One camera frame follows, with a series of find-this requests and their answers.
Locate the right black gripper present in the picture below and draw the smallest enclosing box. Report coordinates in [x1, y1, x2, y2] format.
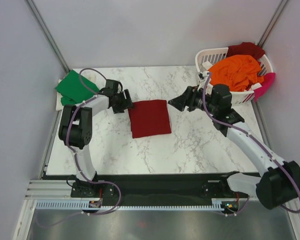
[168, 85, 218, 115]

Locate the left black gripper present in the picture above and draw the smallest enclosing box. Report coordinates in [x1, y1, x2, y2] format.
[112, 90, 135, 115]

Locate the dark red t shirt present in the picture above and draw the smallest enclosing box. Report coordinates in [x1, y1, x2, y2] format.
[128, 99, 172, 139]

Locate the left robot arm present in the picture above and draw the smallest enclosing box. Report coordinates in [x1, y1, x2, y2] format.
[58, 79, 133, 198]

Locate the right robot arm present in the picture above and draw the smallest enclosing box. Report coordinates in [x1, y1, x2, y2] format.
[168, 84, 300, 213]

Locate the folded white cloth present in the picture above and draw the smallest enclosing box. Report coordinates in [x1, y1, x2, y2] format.
[55, 70, 93, 111]

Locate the white laundry basket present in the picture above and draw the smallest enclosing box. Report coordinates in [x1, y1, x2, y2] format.
[194, 47, 274, 106]

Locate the folded green t shirt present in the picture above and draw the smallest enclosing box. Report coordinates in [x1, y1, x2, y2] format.
[55, 70, 100, 106]

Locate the orange t shirt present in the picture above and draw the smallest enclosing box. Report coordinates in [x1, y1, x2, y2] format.
[209, 55, 264, 92]

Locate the dark red shirt in basket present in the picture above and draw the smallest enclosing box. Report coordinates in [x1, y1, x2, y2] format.
[226, 42, 265, 60]

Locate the pink garment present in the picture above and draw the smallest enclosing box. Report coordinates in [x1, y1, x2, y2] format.
[254, 72, 276, 103]

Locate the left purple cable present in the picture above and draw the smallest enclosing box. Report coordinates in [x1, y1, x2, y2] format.
[64, 67, 122, 216]

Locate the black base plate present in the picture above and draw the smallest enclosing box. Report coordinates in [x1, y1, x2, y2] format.
[70, 171, 261, 207]

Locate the right aluminium frame post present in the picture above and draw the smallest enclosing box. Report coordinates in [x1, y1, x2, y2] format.
[257, 0, 290, 48]

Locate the aluminium frame post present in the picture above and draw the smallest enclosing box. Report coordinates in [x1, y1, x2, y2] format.
[257, 0, 290, 48]
[24, 0, 71, 73]

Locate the aluminium front rail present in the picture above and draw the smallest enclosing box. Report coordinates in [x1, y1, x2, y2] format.
[25, 179, 72, 200]

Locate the white slotted cable duct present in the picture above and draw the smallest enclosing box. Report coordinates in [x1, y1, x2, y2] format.
[36, 198, 248, 210]

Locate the left aluminium frame post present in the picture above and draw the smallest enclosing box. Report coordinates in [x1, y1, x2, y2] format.
[24, 0, 71, 73]

